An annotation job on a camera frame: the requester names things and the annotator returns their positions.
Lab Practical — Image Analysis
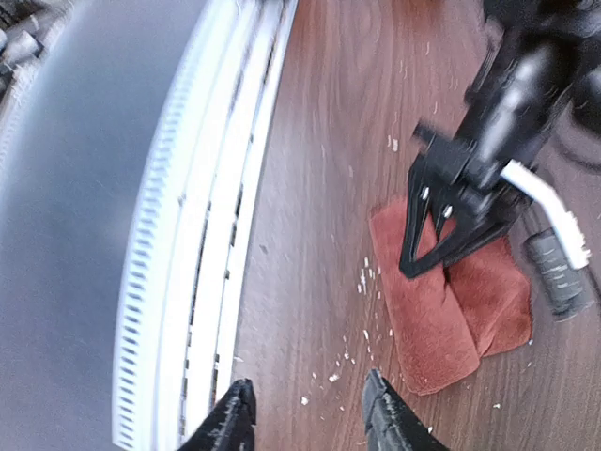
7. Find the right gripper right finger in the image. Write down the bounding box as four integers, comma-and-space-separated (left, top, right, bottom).
362, 368, 449, 451

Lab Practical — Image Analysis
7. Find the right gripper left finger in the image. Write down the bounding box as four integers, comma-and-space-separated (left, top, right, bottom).
178, 379, 256, 451

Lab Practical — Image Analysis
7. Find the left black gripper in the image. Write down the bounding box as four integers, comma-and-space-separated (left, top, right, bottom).
399, 33, 578, 279

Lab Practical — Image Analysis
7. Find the brown towel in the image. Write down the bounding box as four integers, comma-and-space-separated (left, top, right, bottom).
369, 197, 532, 396

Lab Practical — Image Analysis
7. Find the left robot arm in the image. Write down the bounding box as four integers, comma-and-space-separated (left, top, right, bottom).
399, 1, 600, 278

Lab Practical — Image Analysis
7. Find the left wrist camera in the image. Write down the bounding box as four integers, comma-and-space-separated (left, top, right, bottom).
501, 160, 600, 322

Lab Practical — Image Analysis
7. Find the aluminium front rail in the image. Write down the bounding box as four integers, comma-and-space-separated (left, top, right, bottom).
0, 0, 301, 451

